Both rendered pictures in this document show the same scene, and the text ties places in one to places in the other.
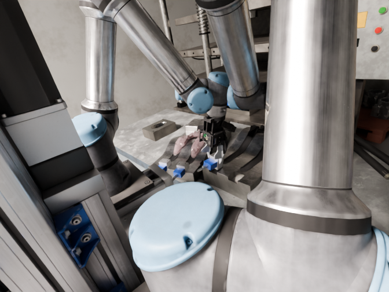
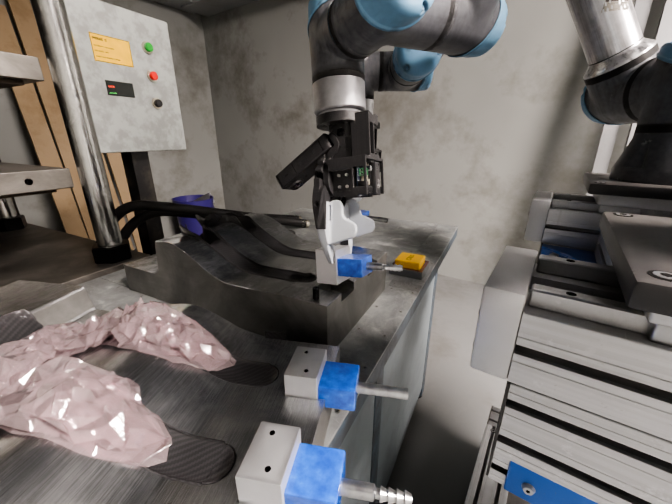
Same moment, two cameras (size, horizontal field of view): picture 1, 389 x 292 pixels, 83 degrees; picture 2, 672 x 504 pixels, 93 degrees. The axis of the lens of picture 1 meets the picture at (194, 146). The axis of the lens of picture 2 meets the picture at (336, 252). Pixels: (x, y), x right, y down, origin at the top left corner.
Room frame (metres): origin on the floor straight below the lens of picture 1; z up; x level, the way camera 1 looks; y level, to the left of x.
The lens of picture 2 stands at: (1.00, 0.35, 1.12)
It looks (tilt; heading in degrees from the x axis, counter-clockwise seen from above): 20 degrees down; 247
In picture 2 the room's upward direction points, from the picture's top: straight up
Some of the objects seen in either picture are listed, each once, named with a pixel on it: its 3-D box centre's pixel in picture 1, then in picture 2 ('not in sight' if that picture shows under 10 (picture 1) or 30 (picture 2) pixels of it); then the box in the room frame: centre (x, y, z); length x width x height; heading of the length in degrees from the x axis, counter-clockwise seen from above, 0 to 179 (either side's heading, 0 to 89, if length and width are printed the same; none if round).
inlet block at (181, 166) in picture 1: (178, 174); (348, 386); (0.87, 0.10, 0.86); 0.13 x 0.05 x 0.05; 146
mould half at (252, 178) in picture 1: (256, 153); (254, 261); (0.91, -0.29, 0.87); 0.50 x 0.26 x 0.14; 129
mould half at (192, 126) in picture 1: (194, 145); (92, 393); (1.13, 0.00, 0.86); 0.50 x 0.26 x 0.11; 146
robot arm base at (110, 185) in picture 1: (103, 171); not in sight; (0.62, 0.30, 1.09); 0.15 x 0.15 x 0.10
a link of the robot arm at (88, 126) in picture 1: (91, 138); not in sight; (0.62, 0.30, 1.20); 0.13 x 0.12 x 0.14; 6
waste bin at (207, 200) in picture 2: not in sight; (197, 218); (1.05, -3.38, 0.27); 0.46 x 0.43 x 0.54; 32
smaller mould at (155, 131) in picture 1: (159, 129); not in sight; (1.52, 0.23, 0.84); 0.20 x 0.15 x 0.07; 129
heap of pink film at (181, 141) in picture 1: (193, 139); (90, 357); (1.13, 0.00, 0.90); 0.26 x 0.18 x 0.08; 146
